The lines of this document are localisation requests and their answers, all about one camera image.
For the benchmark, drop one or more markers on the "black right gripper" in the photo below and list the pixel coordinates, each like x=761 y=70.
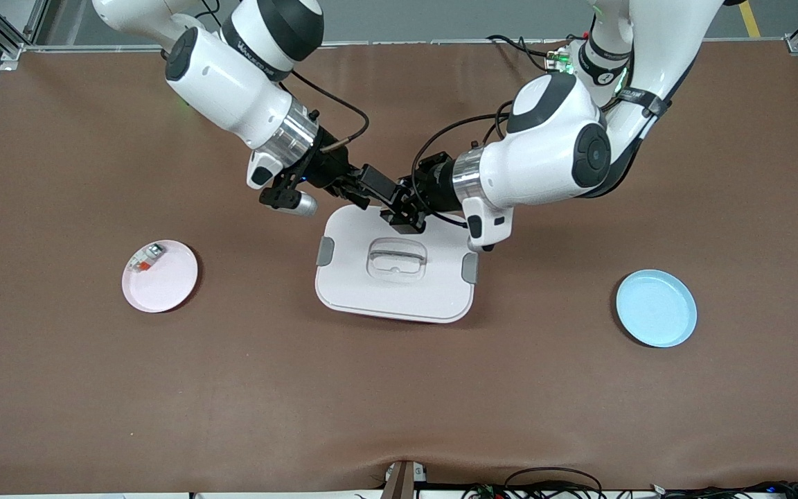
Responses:
x=330 y=168

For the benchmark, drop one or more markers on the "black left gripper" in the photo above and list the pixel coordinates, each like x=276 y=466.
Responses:
x=431 y=186

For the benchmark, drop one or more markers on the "light blue round plate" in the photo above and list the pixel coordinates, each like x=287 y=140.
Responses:
x=655 y=308

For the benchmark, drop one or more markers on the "small clear packet red label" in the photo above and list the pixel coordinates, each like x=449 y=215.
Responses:
x=146 y=258

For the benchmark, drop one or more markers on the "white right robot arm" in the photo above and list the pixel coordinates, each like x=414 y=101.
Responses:
x=233 y=83

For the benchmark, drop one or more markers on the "brown and silver mount post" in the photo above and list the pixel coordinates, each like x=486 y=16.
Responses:
x=402 y=482

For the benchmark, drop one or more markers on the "white lidded box grey latches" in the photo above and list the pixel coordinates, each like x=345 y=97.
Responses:
x=399 y=298

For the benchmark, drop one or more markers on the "pink round plate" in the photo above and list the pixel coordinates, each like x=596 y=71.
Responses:
x=163 y=287

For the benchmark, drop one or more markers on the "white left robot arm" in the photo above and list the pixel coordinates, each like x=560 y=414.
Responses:
x=551 y=159

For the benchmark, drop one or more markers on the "silver table edge rail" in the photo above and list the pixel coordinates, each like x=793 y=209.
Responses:
x=406 y=44

